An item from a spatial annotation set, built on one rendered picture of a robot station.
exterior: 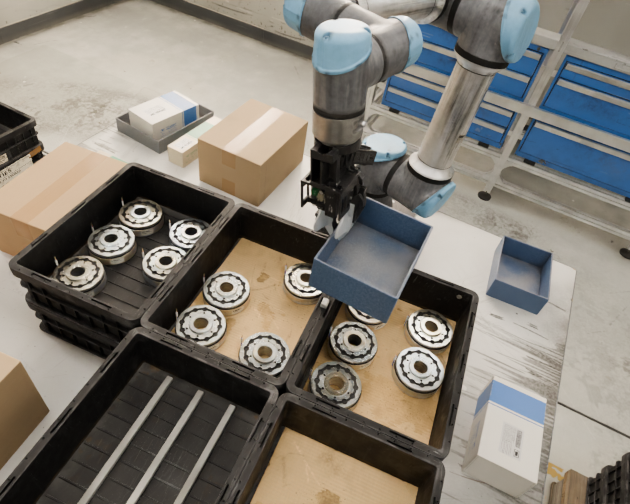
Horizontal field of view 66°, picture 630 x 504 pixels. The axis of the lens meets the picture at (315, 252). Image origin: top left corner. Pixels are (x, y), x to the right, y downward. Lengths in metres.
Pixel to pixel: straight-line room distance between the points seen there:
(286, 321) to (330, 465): 0.32
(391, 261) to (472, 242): 0.72
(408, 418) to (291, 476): 0.26
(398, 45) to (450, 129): 0.45
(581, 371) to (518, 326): 1.04
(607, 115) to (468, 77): 1.74
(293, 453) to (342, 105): 0.61
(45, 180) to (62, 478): 0.75
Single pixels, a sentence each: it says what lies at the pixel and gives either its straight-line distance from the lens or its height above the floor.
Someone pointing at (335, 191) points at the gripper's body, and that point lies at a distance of 0.72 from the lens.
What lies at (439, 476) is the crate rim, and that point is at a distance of 0.88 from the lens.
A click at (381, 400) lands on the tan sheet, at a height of 0.83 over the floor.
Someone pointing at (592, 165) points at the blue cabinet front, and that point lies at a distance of 2.90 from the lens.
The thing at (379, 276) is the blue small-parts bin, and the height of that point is 1.07.
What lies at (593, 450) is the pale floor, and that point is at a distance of 2.27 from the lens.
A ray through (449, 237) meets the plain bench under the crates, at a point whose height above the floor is 0.70.
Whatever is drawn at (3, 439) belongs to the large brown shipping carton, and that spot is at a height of 0.77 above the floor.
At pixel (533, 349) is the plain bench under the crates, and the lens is 1.41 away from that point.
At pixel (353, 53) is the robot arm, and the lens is 0.65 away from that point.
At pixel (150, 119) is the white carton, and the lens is 1.72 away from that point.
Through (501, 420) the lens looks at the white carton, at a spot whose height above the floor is 0.79.
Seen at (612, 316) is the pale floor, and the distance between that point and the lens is 2.78.
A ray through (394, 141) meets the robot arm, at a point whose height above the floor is 1.03.
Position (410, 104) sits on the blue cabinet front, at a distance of 2.91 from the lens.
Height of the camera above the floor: 1.71
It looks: 46 degrees down
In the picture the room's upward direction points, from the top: 11 degrees clockwise
